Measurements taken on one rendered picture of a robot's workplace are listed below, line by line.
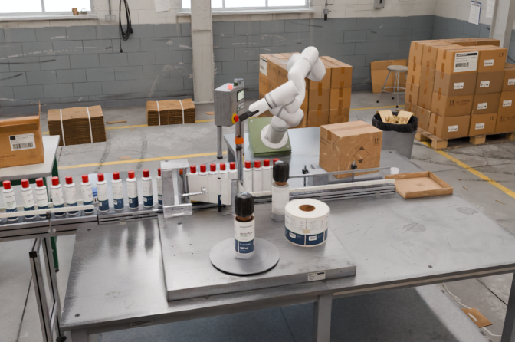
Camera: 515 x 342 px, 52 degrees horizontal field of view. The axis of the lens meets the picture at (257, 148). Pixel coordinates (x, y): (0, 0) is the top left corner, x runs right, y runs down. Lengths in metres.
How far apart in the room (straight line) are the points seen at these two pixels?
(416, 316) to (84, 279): 1.82
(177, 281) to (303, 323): 1.05
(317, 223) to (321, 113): 4.07
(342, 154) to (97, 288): 1.62
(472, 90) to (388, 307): 3.73
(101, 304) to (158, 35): 6.15
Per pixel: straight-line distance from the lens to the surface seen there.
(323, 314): 2.38
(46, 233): 2.89
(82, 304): 2.28
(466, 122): 6.58
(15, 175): 3.78
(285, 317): 3.11
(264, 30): 8.33
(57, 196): 2.82
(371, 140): 3.28
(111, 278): 2.40
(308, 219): 2.39
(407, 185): 3.28
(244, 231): 2.26
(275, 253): 2.37
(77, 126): 6.64
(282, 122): 3.44
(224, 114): 2.74
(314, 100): 6.32
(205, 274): 2.26
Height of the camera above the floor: 2.12
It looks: 20 degrees down
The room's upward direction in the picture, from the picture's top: straight up
